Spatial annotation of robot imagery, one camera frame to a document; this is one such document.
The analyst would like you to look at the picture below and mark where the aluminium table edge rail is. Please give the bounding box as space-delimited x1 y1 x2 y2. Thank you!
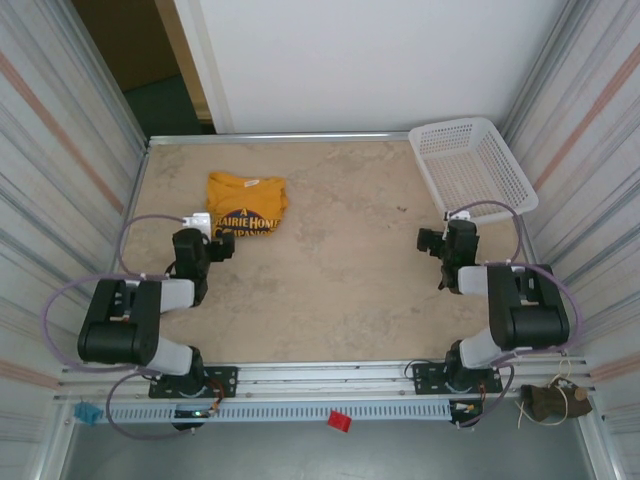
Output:
147 131 411 147

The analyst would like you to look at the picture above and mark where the white perforated plastic basket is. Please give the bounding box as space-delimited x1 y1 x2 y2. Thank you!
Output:
408 117 540 221

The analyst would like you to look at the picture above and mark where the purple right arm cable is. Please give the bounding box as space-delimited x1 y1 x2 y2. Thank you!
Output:
442 199 585 429

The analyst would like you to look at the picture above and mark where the small red block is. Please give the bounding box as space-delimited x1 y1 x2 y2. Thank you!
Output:
327 409 353 434

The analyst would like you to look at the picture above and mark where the aluminium mounting rail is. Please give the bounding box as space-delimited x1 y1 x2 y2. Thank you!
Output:
54 357 591 401

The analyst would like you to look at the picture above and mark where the beige door frame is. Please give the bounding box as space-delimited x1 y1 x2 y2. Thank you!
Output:
152 0 219 124

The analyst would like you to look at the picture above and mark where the brown pouch with string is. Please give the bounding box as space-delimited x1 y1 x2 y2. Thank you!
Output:
516 359 595 427

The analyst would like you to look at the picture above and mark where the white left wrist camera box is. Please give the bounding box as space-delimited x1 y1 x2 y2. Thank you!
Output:
181 212 214 234

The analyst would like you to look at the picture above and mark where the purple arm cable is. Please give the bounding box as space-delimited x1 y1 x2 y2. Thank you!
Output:
442 199 585 429
42 213 221 442

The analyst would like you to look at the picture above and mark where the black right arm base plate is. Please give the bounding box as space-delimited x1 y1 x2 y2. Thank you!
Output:
410 362 504 396

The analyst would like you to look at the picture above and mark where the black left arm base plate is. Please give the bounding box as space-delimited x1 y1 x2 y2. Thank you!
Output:
148 366 239 400

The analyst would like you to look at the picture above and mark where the yellow t-shirt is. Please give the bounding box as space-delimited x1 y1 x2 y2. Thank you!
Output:
205 171 290 240

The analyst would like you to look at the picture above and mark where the white slotted cable duct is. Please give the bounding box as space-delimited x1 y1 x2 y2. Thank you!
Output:
94 402 454 424

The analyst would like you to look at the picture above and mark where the small blue block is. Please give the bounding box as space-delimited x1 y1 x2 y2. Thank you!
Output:
73 402 104 427

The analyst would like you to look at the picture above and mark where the small circuit board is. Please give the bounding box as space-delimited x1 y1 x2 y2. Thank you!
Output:
449 399 484 430
172 407 221 432

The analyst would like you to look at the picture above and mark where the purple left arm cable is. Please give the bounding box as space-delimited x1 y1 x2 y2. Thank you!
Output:
42 213 221 442

